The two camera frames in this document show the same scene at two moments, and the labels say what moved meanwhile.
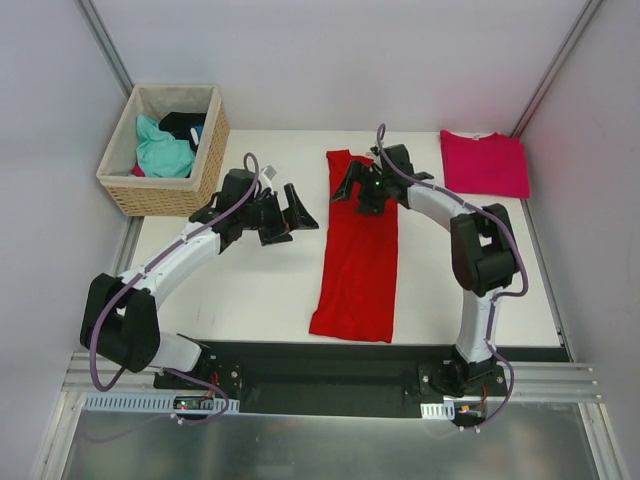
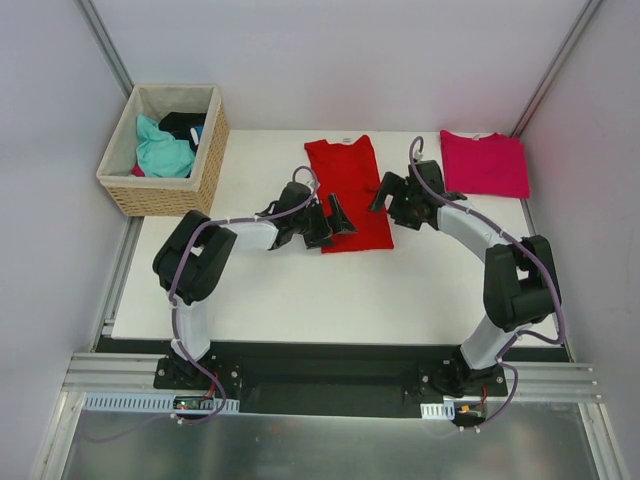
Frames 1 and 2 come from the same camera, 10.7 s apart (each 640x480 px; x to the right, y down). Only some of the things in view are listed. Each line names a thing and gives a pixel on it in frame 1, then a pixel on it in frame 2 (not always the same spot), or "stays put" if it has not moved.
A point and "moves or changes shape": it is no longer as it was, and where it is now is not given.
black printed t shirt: (185, 126) stays put
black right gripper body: (364, 185) -> (398, 198)
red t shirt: (355, 292) moves or changes shape
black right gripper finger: (356, 170) -> (388, 186)
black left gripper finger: (270, 236) -> (317, 230)
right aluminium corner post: (585, 18) stays put
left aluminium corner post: (105, 44) stays put
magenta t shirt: (494, 165) stays put
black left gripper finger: (297, 216) -> (338, 221)
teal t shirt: (159, 154) stays put
